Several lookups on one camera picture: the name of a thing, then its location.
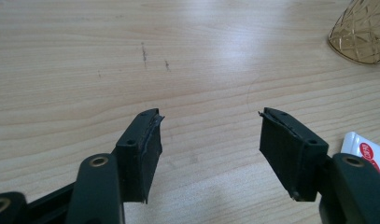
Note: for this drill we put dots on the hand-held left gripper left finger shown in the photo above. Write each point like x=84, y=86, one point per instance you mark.
x=137, y=161

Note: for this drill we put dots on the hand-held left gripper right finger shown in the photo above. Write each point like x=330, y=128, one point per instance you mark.
x=290, y=155

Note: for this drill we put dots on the white toothpaste tube red label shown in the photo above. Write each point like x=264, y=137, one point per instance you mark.
x=353, y=145

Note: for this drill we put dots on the amber glass mug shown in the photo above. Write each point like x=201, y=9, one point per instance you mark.
x=362, y=34

